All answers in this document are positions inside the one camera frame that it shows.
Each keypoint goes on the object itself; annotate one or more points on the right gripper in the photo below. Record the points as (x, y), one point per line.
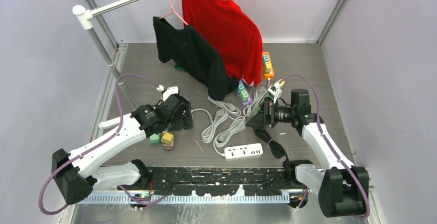
(266, 116)

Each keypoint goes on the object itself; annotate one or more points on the metal clothes rack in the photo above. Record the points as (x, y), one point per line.
(86, 15)

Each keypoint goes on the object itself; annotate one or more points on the purple power strip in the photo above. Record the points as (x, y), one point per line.
(243, 94)

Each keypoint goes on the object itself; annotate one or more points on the green plug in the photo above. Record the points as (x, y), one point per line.
(155, 139)

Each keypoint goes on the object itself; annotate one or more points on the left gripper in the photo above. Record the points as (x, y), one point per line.
(184, 122)

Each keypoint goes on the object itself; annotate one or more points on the black garment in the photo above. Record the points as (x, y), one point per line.
(193, 53)

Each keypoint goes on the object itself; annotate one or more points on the pink plug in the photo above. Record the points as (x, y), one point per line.
(169, 147)

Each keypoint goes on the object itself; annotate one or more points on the orange power strip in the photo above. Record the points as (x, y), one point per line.
(268, 69)

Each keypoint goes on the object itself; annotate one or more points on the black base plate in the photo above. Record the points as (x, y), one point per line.
(215, 181)

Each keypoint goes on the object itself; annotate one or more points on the pink hanger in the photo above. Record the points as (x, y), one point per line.
(173, 11)

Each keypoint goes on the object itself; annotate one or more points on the red sweater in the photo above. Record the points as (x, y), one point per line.
(231, 32)

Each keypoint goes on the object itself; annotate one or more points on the white power strip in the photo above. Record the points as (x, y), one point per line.
(243, 151)

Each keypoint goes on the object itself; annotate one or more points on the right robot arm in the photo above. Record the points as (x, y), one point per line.
(341, 187)

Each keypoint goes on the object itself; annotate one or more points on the yellow plug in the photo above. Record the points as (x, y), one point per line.
(167, 138)

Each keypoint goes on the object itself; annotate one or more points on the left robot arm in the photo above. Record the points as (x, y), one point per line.
(81, 171)

